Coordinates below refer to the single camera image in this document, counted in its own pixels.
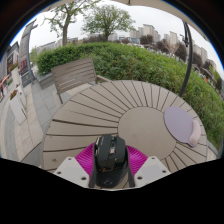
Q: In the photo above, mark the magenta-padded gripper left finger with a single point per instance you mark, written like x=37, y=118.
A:
x=71, y=170

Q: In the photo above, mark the black computer mouse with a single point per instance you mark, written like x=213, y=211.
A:
x=110, y=160

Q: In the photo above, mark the slatted brown outdoor chair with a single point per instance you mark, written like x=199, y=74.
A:
x=73, y=74

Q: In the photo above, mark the slender leaning tree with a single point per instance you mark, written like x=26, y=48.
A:
x=65, y=30

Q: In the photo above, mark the distant apartment buildings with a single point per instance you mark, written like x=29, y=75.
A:
x=148, y=31

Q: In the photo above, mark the tall grey sign pillar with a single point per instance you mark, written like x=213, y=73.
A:
x=25, y=53

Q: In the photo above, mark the green hedge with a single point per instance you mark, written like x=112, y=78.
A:
x=140, y=65

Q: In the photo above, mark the bushy round-crowned tree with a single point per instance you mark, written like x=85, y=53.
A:
x=106, y=18

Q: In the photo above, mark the beige parasol canopy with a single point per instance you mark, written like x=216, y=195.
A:
x=160, y=6

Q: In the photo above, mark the lilac mouse pad with wrist rest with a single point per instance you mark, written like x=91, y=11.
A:
x=178, y=124

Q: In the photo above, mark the dark curved parasol pole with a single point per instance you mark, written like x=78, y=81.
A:
x=188, y=60

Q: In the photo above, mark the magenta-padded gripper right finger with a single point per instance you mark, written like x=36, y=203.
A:
x=151, y=169

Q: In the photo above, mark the white planter box with flowers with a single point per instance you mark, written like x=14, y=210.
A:
x=17, y=108

